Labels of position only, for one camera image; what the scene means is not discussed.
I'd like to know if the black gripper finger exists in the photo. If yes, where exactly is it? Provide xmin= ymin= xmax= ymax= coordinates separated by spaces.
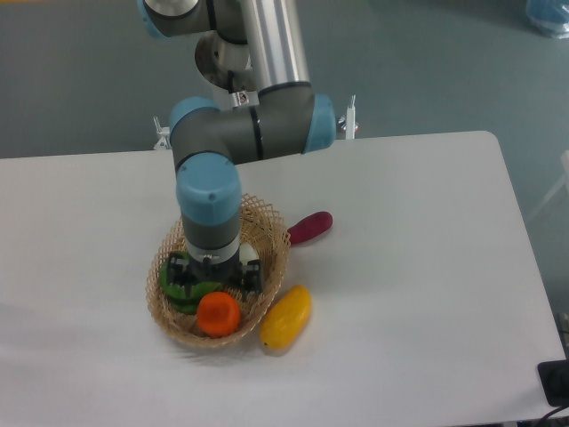
xmin=166 ymin=251 xmax=203 ymax=304
xmin=237 ymin=259 xmax=265 ymax=302

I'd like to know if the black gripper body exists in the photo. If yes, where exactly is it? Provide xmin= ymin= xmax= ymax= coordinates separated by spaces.
xmin=188 ymin=255 xmax=242 ymax=285

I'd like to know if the orange fruit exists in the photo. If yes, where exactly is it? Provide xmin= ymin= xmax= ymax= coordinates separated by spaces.
xmin=196 ymin=292 xmax=241 ymax=338

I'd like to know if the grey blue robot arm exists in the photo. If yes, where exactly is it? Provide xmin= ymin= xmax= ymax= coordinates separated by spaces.
xmin=138 ymin=1 xmax=336 ymax=302

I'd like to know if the woven wicker basket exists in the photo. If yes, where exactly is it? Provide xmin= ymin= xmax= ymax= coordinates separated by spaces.
xmin=146 ymin=193 xmax=290 ymax=349

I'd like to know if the green bok choy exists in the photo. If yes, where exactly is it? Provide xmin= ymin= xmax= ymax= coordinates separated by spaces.
xmin=158 ymin=242 xmax=259 ymax=316

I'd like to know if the yellow mango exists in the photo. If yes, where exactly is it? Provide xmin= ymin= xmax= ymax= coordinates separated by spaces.
xmin=260 ymin=285 xmax=312 ymax=350

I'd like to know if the purple sweet potato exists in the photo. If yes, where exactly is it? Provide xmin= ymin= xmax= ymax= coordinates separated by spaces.
xmin=288 ymin=211 xmax=333 ymax=246

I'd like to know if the black device at table edge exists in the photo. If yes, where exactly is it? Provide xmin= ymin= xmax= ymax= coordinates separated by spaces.
xmin=537 ymin=359 xmax=568 ymax=407

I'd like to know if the white furniture leg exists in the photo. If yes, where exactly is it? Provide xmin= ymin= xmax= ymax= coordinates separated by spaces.
xmin=525 ymin=150 xmax=568 ymax=224

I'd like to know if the blue plastic bag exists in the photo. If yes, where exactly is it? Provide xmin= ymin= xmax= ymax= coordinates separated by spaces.
xmin=525 ymin=0 xmax=568 ymax=39

